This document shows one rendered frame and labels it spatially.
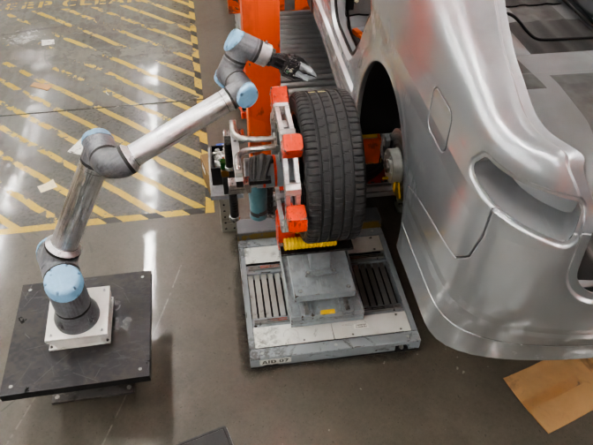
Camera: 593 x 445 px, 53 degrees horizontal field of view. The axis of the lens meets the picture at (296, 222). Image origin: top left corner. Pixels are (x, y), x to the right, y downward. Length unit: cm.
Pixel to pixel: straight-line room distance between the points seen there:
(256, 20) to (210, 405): 171
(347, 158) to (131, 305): 123
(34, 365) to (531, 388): 222
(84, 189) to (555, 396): 226
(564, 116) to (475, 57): 116
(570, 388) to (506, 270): 149
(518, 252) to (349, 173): 86
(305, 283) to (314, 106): 96
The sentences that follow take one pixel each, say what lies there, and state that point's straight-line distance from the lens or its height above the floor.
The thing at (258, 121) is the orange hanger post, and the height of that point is 84.
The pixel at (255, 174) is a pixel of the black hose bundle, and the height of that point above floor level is 100.
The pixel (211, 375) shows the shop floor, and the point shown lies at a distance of 295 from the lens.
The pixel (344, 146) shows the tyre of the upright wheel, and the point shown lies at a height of 111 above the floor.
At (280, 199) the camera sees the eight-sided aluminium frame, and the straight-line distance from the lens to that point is 282.
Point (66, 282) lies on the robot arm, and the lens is 258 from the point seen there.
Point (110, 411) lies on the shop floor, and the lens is 295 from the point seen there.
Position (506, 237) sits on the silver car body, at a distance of 167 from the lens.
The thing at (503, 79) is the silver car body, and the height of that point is 168.
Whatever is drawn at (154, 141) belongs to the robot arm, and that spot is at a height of 119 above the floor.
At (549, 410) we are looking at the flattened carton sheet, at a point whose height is 1.
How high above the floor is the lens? 247
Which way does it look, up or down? 43 degrees down
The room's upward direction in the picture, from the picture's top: 1 degrees clockwise
